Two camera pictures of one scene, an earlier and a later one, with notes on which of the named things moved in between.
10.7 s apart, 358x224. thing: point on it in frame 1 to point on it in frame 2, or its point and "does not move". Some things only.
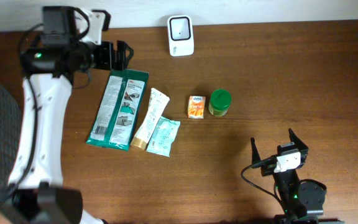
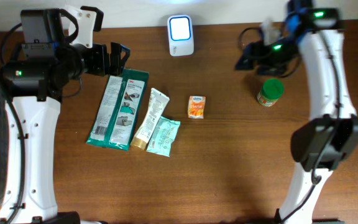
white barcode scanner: [181, 35] does not move
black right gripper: [269, 166] to [254, 58]
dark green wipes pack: [119, 109] does not move
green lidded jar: [220, 102] to [272, 90]
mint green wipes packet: [163, 136] does not move
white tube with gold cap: [158, 102] does not move
